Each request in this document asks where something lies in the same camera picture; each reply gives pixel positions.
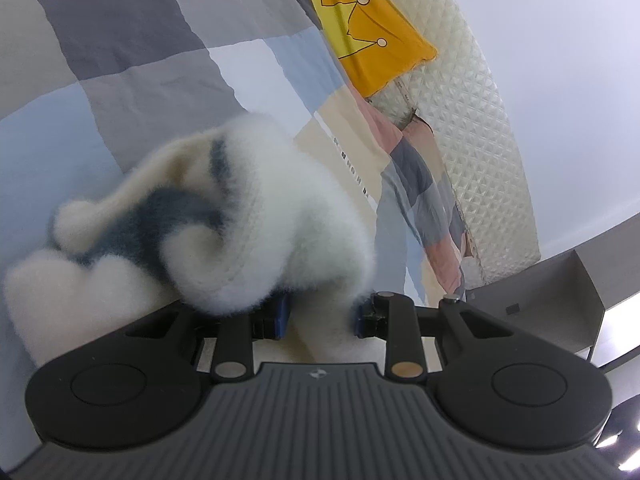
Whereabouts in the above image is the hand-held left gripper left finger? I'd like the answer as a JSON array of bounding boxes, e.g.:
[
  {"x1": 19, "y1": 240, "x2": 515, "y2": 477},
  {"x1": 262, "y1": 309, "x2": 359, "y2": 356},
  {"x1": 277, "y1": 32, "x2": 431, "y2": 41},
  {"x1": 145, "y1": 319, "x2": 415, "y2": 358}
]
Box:
[{"x1": 125, "y1": 292, "x2": 292, "y2": 382}]

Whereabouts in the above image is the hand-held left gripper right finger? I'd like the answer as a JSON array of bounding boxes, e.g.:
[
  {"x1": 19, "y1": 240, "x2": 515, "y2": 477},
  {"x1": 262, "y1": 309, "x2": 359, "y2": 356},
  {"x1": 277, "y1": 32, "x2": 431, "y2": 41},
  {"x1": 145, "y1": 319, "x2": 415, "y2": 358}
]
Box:
[{"x1": 351, "y1": 290, "x2": 521, "y2": 382}]

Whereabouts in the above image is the cream sweater with blue stripes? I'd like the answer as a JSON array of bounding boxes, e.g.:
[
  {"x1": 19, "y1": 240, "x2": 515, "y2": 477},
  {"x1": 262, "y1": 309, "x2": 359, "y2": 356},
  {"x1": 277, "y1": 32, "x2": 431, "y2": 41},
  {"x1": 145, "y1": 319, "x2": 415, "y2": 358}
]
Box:
[{"x1": 2, "y1": 112, "x2": 388, "y2": 368}]

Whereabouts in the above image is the grey wardrobe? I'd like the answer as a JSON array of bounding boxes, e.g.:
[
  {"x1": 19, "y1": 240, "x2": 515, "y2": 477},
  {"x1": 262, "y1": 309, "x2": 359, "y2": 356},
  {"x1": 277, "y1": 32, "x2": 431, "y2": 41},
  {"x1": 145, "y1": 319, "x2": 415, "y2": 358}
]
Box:
[{"x1": 465, "y1": 212, "x2": 640, "y2": 371}]

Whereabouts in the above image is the cream quilted headboard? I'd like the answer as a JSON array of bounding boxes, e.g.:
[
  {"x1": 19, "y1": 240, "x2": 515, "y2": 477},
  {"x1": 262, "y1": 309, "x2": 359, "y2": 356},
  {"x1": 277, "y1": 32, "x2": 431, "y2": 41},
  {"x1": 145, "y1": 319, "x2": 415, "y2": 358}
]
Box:
[{"x1": 357, "y1": 0, "x2": 543, "y2": 291}]

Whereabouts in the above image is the yellow crown pillow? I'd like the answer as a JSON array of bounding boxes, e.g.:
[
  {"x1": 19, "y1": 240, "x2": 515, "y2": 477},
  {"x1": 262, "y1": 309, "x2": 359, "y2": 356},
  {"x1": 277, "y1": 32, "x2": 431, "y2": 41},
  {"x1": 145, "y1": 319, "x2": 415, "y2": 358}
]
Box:
[{"x1": 306, "y1": 0, "x2": 440, "y2": 98}]

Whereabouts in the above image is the patchwork colour-block blanket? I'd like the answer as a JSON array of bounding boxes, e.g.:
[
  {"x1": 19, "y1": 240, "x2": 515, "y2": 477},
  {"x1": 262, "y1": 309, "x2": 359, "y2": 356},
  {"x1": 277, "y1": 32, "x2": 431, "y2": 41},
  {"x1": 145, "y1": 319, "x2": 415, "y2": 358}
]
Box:
[{"x1": 0, "y1": 0, "x2": 481, "y2": 466}]

